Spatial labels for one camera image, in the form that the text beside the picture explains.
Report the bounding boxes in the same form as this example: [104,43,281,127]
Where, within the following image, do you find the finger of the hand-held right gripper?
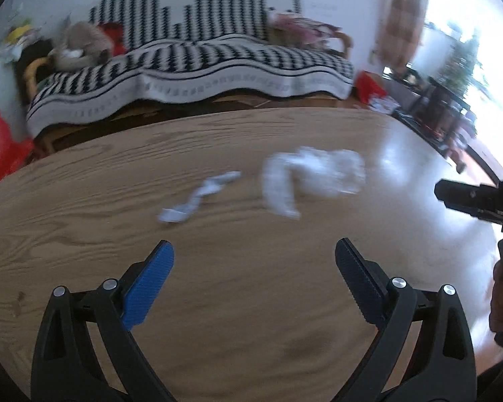
[434,179,503,224]

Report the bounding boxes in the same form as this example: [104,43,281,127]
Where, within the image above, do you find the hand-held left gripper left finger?
[31,240,179,402]

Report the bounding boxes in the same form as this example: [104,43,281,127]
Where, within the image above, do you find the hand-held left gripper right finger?
[334,237,476,402]

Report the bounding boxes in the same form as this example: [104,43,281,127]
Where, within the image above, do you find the white paper strip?
[157,170,241,223]

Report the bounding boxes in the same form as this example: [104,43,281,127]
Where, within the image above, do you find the clear plastic wrap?
[260,146,367,220]

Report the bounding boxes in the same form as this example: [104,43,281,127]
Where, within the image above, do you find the dark wooden chair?
[383,65,479,151]

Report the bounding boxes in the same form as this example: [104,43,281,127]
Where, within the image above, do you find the oval wooden table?
[0,107,503,402]

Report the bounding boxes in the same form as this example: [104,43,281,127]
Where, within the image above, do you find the green potted plant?
[438,25,487,105]

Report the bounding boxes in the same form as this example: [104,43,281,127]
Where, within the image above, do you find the pink and white bag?
[369,94,399,114]

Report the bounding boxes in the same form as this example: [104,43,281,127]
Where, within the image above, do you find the red bag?
[354,70,386,103]

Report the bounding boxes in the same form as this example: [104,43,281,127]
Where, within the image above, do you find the patterned curtain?
[377,0,432,68]

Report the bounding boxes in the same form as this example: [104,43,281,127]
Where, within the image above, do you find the red plastic stool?
[0,110,34,189]

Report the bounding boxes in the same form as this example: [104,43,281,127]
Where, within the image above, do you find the sofa with striped cover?
[25,0,357,135]

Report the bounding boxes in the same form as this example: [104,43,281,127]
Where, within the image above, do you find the pink floral bundle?
[268,10,340,47]

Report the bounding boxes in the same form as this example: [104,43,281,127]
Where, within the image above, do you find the red cushion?
[96,22,126,57]

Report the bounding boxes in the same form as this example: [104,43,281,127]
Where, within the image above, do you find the beige plush toy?
[48,21,114,70]

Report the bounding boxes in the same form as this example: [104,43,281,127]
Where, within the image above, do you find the yellow green toy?
[6,19,38,45]

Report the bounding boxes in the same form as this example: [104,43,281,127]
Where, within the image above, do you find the wooden frame sofa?
[23,0,357,151]

